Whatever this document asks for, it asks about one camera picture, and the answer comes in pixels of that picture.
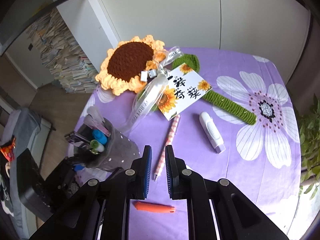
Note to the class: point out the black marker pen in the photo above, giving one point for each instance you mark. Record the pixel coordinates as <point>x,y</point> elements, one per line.
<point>84,156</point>

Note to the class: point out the purple floral tablecloth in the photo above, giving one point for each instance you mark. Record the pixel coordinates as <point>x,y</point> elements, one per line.
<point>262,161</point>

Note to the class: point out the stack of books on floor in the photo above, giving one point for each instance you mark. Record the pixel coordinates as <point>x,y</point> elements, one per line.
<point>61,54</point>

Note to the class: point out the grey white fabric pen holder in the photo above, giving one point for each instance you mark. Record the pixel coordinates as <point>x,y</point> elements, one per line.
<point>119,151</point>

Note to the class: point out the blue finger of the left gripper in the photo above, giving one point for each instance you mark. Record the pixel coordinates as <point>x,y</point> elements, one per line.
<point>78,167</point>

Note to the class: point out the black slim pen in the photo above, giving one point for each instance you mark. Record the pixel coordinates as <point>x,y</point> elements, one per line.
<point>76,139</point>

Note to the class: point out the light green pen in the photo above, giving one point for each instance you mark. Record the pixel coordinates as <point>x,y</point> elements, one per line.
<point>96,147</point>

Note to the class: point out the sunflower greeting card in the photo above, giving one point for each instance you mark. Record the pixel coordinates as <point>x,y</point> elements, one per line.
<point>185,87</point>

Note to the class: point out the green potted plant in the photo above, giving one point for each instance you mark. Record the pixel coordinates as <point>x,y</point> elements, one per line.
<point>308,125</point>

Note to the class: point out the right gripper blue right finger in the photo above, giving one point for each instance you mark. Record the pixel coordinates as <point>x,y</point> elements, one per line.
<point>216,209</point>

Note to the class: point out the pink checkered pen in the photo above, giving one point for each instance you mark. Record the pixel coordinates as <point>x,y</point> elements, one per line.
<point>169,140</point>

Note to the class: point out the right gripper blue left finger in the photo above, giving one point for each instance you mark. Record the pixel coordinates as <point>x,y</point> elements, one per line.
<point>100,209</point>

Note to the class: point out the blue pen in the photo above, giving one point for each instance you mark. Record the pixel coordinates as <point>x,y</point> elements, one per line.
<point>100,136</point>

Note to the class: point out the crochet sunflower with green stem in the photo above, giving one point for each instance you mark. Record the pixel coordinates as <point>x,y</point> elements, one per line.
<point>122,70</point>

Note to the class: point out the clear translucent pen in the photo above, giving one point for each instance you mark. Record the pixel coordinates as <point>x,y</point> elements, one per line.
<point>93,117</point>

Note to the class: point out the white bookshelf cabinet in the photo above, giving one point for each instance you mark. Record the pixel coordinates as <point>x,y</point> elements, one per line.
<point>273,29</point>

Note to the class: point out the red gel pen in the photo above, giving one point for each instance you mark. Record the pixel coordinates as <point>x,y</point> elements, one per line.
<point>103,129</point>

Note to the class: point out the white correction tape dispenser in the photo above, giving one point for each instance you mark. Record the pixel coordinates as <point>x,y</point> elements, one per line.
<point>212,132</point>

